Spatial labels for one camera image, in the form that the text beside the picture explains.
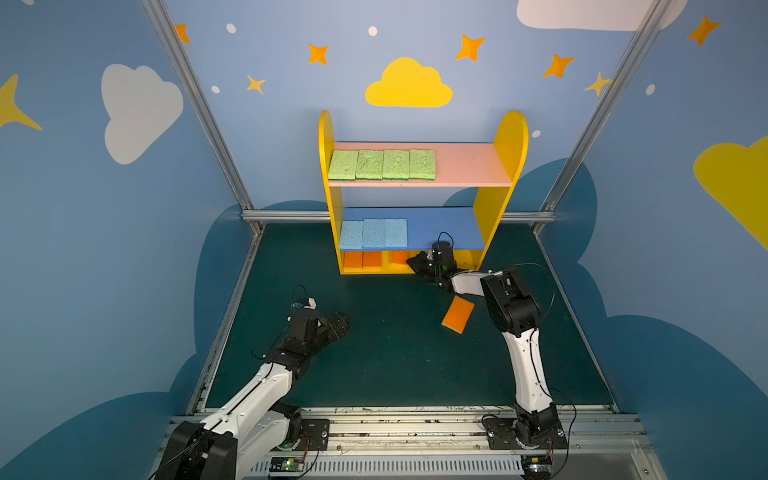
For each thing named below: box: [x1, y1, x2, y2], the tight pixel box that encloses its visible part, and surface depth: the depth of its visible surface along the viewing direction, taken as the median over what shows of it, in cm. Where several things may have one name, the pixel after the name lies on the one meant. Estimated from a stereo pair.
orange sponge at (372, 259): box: [363, 251, 382, 269], surface depth 110 cm
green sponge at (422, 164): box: [409, 149, 436, 181], surface depth 80 cm
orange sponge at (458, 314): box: [441, 295, 475, 335], surface depth 98 cm
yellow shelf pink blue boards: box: [319, 110, 529, 275], surface depth 91 cm
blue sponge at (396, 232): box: [385, 218, 408, 247], surface depth 101 cm
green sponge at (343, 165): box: [328, 150, 359, 181], surface depth 78 cm
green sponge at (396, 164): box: [382, 150, 410, 181], surface depth 80 cm
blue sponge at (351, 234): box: [340, 220, 364, 249], surface depth 100 cm
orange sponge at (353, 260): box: [343, 251, 363, 270], surface depth 109 cm
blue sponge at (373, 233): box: [362, 218, 386, 248], surface depth 101 cm
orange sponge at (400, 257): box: [391, 251, 409, 264], surface depth 109 cm
